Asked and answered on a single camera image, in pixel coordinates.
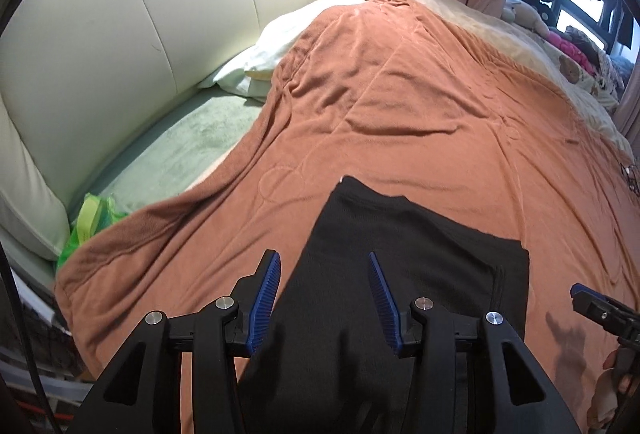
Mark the pale green mattress sheet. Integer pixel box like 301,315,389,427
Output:
68,88,262,222

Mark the white pillow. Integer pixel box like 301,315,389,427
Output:
198,0,364,102

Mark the orange-brown blanket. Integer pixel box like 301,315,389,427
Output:
55,0,639,433

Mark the pink cloth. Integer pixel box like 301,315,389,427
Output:
547,28,597,77

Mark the cream yellow duvet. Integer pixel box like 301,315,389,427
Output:
331,0,637,163

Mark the teddy bear plush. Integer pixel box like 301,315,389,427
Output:
501,0,549,39

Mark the person right hand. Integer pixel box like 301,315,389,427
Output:
587,350,632,428

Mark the pink curtain right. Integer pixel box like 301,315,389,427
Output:
614,57,640,157

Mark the green plastic bag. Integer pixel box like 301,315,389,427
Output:
55,193,128,271

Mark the cream leather headboard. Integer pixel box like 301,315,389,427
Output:
1,0,314,260

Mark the black mesh garment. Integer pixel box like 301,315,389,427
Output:
239,176,529,433

